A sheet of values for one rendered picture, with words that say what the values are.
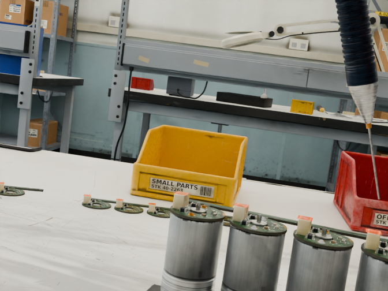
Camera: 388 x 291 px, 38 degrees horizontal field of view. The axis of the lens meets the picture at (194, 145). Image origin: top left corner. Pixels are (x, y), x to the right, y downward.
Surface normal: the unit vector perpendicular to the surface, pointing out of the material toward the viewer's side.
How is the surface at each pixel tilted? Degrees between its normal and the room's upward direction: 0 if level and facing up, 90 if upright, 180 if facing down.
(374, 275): 90
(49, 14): 91
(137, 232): 0
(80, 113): 90
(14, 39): 90
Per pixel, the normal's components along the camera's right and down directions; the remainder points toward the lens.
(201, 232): 0.16, 0.15
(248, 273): -0.27, 0.09
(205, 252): 0.40, 0.17
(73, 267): 0.13, -0.98
